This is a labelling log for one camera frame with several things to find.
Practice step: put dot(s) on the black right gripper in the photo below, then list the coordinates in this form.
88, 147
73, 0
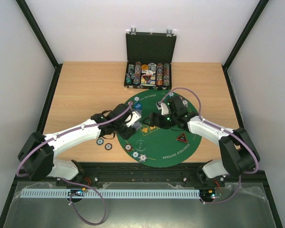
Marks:
155, 120

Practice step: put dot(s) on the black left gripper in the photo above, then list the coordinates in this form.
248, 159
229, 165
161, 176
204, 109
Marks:
127, 136

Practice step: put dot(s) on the teal poker chip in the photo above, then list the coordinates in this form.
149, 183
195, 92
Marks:
99, 141

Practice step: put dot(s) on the triangular all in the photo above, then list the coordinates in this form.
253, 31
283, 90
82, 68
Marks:
146, 78
182, 138

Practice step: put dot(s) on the grey chips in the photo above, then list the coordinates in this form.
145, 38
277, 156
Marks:
185, 103

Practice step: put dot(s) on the blue patterned card deck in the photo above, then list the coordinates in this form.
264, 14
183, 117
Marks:
137, 125

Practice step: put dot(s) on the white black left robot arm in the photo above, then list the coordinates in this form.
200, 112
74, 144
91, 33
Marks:
39, 156

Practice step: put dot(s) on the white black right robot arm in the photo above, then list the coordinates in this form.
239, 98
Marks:
238, 153

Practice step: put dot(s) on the blue small blind button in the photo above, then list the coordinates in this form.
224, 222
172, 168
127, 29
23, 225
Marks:
137, 106

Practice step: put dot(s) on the clear glass dealer puck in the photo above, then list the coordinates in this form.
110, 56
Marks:
140, 145

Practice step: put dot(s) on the round green poker mat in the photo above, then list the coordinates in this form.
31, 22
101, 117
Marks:
162, 148

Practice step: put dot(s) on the triangular all in button in case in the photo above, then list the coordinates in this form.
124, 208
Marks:
146, 78

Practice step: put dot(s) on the white dealer button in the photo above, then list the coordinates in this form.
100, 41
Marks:
149, 72

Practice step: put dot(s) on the leftmost chip row in case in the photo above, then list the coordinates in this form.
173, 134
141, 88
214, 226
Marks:
130, 74

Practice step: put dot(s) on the chip row in case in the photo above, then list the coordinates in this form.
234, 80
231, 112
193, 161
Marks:
159, 74
137, 73
166, 74
130, 74

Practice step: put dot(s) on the orange big blind button in case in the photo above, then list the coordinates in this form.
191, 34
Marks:
144, 67

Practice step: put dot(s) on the black poker chip case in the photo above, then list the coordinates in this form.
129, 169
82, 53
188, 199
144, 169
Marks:
149, 48

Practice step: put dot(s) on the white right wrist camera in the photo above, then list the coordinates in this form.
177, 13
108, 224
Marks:
163, 108

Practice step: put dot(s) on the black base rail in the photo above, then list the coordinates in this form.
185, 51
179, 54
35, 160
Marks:
185, 174

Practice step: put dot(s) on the white slotted cable duct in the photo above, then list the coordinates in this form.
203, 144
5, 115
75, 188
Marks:
110, 194

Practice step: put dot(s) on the black aluminium frame post left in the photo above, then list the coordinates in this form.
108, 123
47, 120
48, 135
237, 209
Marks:
37, 31

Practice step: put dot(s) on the black aluminium frame post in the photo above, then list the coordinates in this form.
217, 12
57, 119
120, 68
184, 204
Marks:
37, 31
245, 32

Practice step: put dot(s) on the black aluminium frame post right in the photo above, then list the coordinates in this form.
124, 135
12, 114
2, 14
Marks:
245, 32

